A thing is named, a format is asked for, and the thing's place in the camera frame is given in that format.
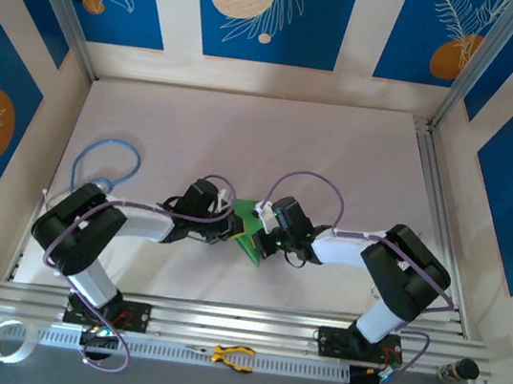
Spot green paper sheet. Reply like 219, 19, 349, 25
224, 197, 276, 269

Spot yellow black pliers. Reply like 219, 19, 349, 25
182, 337, 258, 375

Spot blue stethoscope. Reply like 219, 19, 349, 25
38, 129, 145, 233

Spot black left controller board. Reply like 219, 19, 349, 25
75, 322, 122, 365

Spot black controller board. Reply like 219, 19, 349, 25
75, 322, 122, 365
346, 360, 400, 384

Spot black right controller board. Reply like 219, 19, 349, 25
346, 360, 400, 384

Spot clear tape roll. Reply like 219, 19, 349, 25
0, 317, 41, 368

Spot dark capped bottle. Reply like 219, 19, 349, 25
435, 353, 482, 384

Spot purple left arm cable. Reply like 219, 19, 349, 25
27, 151, 240, 384

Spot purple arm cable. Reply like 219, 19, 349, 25
27, 151, 240, 384
241, 165, 472, 384

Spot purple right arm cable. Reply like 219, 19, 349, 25
241, 165, 472, 384

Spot aluminium mounting rail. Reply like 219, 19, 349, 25
0, 259, 504, 384

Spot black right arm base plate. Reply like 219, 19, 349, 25
314, 324, 406, 369

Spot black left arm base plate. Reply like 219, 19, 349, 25
61, 289, 155, 335

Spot perforated grey cable duct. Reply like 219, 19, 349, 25
38, 317, 353, 384

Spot aluminium side rail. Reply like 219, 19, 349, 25
382, 117, 499, 338

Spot aluminium frame post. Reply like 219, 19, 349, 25
425, 0, 513, 144
2, 0, 110, 82

